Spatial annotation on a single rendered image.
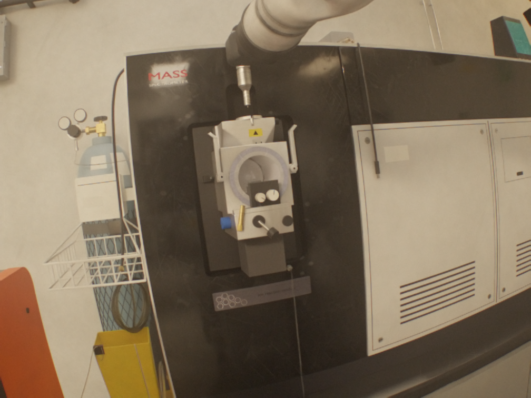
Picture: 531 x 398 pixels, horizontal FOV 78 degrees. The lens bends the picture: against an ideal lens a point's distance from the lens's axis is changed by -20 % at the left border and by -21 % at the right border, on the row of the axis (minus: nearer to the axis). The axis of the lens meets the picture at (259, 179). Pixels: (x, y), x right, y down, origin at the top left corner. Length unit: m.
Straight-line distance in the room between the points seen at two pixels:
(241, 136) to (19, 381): 0.46
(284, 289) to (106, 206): 0.47
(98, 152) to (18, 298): 1.06
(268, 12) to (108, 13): 1.62
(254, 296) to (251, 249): 0.12
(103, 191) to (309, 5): 0.71
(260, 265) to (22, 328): 0.37
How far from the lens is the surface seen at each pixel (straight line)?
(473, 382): 1.01
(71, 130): 1.53
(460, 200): 0.92
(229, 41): 0.57
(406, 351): 0.95
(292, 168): 0.60
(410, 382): 0.88
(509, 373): 1.12
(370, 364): 0.91
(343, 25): 2.21
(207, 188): 0.68
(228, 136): 0.61
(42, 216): 1.89
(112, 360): 0.76
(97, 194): 0.97
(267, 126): 0.62
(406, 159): 0.81
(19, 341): 0.46
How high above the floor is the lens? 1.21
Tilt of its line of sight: 1 degrees down
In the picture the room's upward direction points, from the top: 7 degrees counter-clockwise
